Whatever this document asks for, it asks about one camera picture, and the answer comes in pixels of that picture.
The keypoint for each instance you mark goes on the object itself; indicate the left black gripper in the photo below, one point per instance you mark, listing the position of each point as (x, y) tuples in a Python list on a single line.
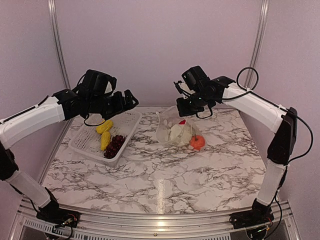
[(120, 106)]

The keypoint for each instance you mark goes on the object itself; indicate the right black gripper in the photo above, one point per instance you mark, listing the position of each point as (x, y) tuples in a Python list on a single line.
[(183, 111)]

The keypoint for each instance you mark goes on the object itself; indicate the yellow banana piece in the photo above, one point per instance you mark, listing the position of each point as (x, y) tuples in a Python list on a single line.
[(105, 126)]

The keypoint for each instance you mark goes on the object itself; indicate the red bell pepper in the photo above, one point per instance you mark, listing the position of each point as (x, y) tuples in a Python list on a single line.
[(183, 122)]

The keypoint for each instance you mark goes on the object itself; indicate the yellow corn cob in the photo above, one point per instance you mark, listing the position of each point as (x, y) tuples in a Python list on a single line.
[(105, 140)]

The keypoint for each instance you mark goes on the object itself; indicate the white cauliflower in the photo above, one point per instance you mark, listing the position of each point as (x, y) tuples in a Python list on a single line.
[(180, 135)]

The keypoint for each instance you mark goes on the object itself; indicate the clear zip top bag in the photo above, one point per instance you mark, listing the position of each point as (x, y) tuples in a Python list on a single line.
[(166, 120)]

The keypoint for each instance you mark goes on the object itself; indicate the dark red grape bunch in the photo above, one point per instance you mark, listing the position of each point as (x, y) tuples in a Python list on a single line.
[(114, 146)]

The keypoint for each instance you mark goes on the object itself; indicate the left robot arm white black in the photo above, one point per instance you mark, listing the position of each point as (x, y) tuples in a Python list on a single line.
[(62, 106)]

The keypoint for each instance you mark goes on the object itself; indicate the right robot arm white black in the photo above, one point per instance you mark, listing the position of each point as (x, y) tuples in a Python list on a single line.
[(279, 120)]

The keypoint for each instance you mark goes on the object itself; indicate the white plastic basket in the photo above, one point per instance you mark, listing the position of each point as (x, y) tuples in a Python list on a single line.
[(87, 141)]

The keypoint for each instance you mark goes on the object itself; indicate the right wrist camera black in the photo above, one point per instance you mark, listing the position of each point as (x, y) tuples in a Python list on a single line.
[(195, 77)]

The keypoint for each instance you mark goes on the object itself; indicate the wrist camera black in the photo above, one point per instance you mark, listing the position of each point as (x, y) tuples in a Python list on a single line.
[(195, 77), (96, 83)]

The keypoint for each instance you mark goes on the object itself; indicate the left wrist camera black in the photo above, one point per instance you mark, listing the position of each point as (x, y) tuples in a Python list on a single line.
[(96, 83)]

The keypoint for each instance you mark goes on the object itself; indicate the right aluminium frame post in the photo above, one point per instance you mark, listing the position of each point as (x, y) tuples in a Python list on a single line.
[(260, 33)]

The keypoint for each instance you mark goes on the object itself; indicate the aluminium frame post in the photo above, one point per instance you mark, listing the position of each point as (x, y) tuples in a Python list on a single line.
[(57, 42), (260, 33)]

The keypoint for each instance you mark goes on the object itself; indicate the left aluminium frame post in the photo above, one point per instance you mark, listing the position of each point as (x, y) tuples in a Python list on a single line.
[(57, 42)]

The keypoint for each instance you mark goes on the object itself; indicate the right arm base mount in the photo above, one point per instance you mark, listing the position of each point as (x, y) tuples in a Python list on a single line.
[(258, 214)]

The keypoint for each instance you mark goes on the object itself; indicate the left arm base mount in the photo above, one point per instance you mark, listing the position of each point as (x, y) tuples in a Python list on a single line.
[(61, 217)]

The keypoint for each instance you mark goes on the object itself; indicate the front aluminium rail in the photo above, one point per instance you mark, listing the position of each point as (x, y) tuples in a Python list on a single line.
[(108, 225)]

